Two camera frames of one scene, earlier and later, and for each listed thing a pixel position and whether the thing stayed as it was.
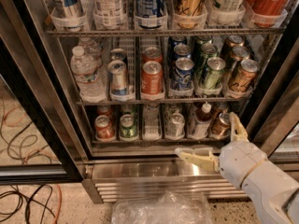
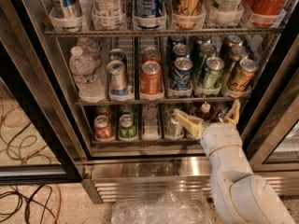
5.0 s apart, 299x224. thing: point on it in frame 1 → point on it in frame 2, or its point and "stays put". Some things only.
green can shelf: x=214 y=72 stays put
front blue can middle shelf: x=183 y=77 stays put
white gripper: x=239 y=162 → x=221 y=138
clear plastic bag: x=171 y=207 stays put
